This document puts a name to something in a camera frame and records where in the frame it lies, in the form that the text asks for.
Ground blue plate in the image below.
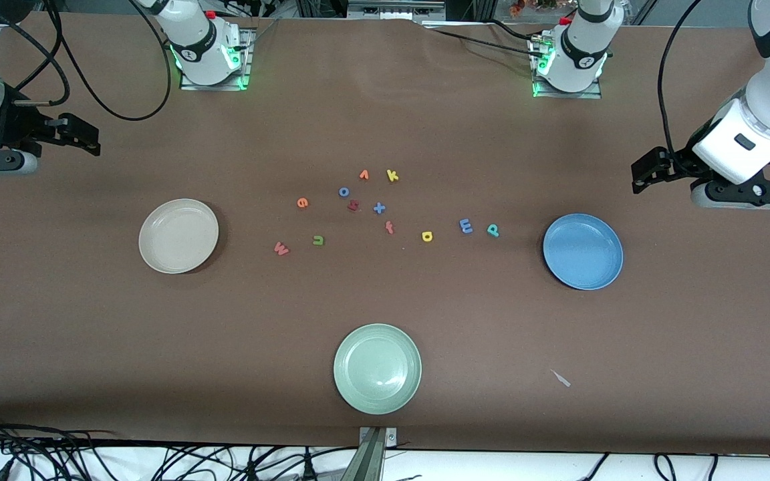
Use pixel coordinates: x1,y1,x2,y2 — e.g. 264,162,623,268
543,213,624,291

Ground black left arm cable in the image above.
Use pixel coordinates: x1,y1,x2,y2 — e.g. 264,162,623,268
657,0,702,164

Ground grey metal camera mount bracket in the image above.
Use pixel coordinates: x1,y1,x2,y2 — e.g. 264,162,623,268
352,426,399,481

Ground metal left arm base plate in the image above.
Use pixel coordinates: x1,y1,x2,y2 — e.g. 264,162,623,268
531,37,604,100

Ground silver aluminium frame bar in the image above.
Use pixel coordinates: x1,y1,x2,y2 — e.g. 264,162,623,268
347,0,447,15

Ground black table cable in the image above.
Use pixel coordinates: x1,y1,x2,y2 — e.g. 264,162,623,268
422,25,543,59
484,19,547,43

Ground beige brown plate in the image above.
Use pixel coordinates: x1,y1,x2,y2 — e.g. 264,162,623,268
138,198,219,275

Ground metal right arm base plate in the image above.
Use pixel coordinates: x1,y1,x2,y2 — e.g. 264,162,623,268
180,30,253,92

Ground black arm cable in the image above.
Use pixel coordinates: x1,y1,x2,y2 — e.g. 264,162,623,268
0,0,173,122
657,0,702,164

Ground orange artificial flowers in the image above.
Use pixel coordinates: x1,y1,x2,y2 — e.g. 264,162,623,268
509,0,559,17

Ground pale green plate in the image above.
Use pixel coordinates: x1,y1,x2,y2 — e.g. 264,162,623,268
333,323,422,416

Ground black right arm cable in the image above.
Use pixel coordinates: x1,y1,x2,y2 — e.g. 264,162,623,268
0,0,173,122

